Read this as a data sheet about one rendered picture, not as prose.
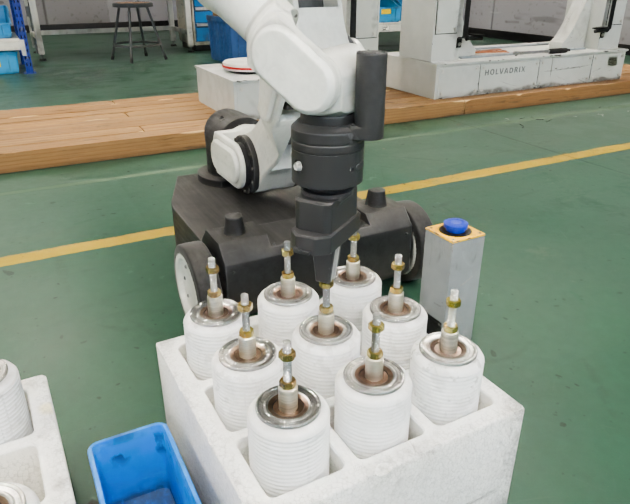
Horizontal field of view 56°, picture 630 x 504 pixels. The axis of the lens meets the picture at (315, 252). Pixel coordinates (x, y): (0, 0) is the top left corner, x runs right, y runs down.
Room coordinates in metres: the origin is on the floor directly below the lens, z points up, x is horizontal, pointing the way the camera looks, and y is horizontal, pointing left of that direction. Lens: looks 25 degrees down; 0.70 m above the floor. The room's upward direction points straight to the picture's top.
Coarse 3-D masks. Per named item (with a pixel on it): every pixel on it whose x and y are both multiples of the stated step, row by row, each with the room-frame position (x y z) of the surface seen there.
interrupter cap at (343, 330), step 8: (304, 320) 0.72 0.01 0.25; (312, 320) 0.72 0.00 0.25; (336, 320) 0.72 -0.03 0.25; (344, 320) 0.72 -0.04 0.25; (304, 328) 0.70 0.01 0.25; (312, 328) 0.70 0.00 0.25; (336, 328) 0.71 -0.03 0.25; (344, 328) 0.70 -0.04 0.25; (352, 328) 0.70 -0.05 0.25; (304, 336) 0.68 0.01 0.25; (312, 336) 0.68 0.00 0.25; (320, 336) 0.68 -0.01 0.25; (328, 336) 0.68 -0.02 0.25; (336, 336) 0.68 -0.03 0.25; (344, 336) 0.68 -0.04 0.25; (320, 344) 0.66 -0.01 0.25; (328, 344) 0.66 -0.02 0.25; (336, 344) 0.66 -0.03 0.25
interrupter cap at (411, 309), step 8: (384, 296) 0.79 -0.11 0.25; (376, 304) 0.77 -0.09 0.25; (384, 304) 0.77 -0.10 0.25; (408, 304) 0.77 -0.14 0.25; (416, 304) 0.77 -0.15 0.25; (384, 312) 0.74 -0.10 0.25; (408, 312) 0.74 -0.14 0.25; (416, 312) 0.74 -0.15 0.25; (384, 320) 0.72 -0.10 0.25; (392, 320) 0.72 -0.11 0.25; (400, 320) 0.72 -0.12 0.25; (408, 320) 0.72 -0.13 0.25
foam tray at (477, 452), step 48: (192, 384) 0.67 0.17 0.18; (192, 432) 0.63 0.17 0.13; (240, 432) 0.58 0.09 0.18; (432, 432) 0.58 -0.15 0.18; (480, 432) 0.59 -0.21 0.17; (192, 480) 0.66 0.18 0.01; (240, 480) 0.50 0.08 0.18; (336, 480) 0.50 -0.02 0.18; (384, 480) 0.51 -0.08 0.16; (432, 480) 0.55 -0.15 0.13; (480, 480) 0.59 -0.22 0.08
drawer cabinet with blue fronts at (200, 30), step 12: (180, 0) 6.41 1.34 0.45; (192, 0) 6.08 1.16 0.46; (180, 12) 6.45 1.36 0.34; (192, 12) 6.08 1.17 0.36; (204, 12) 6.12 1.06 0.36; (180, 24) 6.48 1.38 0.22; (192, 24) 6.11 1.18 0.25; (204, 24) 6.10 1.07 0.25; (180, 36) 6.52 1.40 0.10; (204, 36) 6.11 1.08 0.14; (192, 48) 6.24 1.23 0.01; (204, 48) 6.18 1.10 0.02
